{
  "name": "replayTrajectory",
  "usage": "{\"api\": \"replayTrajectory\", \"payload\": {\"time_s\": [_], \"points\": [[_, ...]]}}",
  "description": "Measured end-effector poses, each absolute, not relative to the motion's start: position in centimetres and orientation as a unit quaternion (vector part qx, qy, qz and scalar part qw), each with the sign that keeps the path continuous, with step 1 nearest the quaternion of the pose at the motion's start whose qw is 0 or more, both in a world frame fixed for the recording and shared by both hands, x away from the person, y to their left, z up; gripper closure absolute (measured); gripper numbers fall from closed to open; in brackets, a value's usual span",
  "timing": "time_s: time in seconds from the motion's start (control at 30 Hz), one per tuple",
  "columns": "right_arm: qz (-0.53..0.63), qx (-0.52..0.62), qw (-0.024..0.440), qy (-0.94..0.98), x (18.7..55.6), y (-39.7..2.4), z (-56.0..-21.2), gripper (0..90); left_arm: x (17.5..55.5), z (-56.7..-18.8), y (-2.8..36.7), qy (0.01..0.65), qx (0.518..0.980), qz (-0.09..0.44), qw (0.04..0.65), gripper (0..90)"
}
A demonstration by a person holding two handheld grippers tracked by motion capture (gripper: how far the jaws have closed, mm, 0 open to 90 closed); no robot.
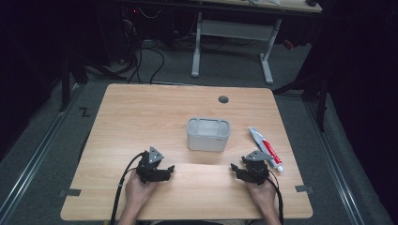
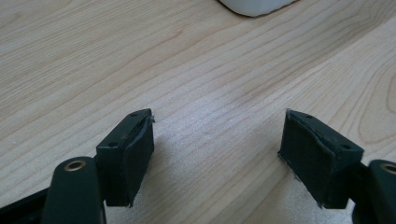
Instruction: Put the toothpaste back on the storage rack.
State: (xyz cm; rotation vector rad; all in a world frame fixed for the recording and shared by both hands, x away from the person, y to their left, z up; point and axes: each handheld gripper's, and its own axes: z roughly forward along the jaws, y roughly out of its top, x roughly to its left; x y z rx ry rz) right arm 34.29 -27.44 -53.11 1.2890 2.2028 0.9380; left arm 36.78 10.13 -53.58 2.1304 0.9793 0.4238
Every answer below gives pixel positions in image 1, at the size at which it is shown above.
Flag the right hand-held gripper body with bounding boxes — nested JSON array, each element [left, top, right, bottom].
[[240, 149, 274, 187]]

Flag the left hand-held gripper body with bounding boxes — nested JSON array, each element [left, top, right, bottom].
[[135, 145, 165, 185]]

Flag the white and red toothpaste tube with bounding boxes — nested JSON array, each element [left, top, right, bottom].
[[248, 126, 285, 173]]

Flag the white plastic storage container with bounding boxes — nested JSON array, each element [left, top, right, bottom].
[[186, 117, 232, 153]]

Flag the person's right hand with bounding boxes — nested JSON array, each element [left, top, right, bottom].
[[246, 179, 278, 218]]

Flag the person's left hand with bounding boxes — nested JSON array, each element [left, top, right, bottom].
[[124, 170, 158, 217]]

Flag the dark metal stand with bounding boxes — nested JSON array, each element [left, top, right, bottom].
[[58, 51, 90, 113], [271, 69, 333, 133]]

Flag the white-framed wooden desk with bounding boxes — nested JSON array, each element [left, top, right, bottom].
[[191, 0, 323, 85]]

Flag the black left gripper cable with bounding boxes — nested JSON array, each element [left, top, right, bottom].
[[109, 151, 148, 225]]

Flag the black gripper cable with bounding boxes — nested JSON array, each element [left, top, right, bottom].
[[268, 170, 285, 225], [109, 151, 148, 225]]

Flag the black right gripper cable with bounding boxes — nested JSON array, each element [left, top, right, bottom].
[[268, 170, 285, 225]]

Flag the metal floor rail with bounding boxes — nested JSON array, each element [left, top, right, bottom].
[[304, 99, 366, 225], [0, 83, 84, 221]]

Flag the black floor cables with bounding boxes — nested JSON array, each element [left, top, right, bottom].
[[123, 38, 166, 85]]

